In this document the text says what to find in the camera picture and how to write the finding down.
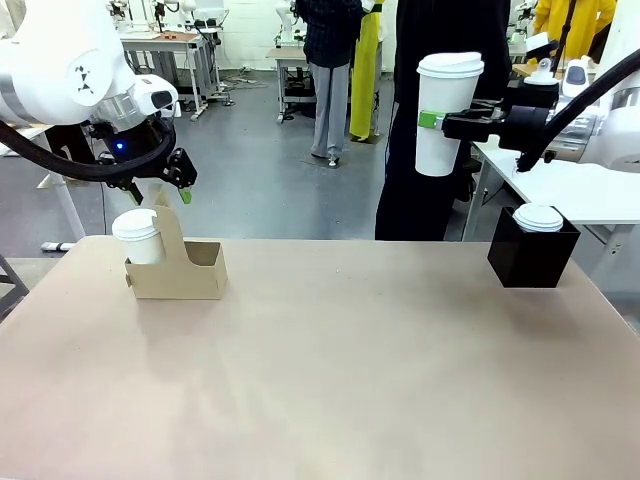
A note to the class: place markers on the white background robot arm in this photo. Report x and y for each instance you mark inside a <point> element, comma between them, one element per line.
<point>287,20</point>

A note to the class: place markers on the person in yellow apron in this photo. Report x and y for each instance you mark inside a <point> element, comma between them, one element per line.
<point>365,85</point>

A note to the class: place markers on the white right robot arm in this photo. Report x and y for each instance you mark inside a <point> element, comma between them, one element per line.
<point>620,120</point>

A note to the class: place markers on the person in black clothes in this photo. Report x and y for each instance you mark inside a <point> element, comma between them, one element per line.
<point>430,200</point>

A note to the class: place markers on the tall white lidded paper cup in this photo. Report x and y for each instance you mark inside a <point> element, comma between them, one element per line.
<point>442,90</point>

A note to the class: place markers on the black square cup box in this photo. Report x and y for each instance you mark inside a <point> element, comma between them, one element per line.
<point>530,260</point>

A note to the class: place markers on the white lidded cup in box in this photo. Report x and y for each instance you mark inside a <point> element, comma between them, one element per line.
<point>539,220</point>

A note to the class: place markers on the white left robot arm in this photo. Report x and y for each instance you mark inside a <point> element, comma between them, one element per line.
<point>55,55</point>

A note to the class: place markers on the person in yellow jacket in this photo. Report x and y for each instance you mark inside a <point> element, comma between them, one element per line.
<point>585,25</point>

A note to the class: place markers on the brown cardboard cup carrier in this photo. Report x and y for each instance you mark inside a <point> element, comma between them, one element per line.
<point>175,280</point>

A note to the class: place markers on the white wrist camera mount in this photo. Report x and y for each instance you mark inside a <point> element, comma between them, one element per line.
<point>542,72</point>

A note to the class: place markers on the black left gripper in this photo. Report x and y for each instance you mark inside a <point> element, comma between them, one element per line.
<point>145,150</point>

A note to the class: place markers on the person in dark plaid shirt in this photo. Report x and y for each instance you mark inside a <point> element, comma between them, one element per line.
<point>327,60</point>

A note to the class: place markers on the white table leg frame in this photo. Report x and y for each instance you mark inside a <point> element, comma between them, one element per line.
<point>62,205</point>

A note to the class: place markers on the white side table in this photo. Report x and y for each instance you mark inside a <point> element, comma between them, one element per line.
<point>575,195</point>

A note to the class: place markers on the grey workbench with red items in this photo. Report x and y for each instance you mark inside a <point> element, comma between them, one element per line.
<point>170,45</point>

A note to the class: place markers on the small grey workbench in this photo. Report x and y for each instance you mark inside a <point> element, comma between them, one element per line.
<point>292,75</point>

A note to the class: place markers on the short white lidded paper cup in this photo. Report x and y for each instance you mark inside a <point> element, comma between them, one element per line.
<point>140,240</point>

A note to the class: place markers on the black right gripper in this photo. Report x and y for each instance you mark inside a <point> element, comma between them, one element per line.
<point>527,120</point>

